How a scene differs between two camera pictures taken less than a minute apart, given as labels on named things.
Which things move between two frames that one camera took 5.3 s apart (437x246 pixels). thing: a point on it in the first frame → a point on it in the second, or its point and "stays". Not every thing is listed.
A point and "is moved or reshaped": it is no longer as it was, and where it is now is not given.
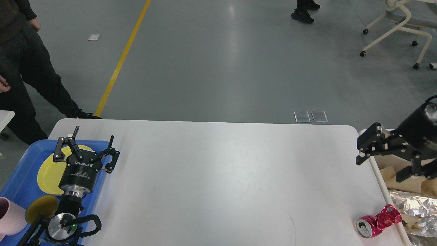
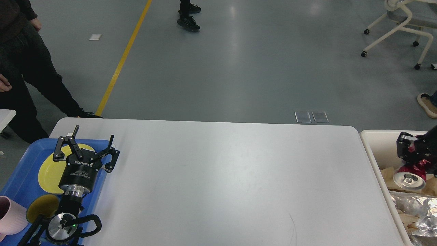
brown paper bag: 415,183 stays
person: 301,13 → 186,8
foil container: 423,207 stays
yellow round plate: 50,173 stays
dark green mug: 46,205 stays
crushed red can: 368,226 is moved or reshaped
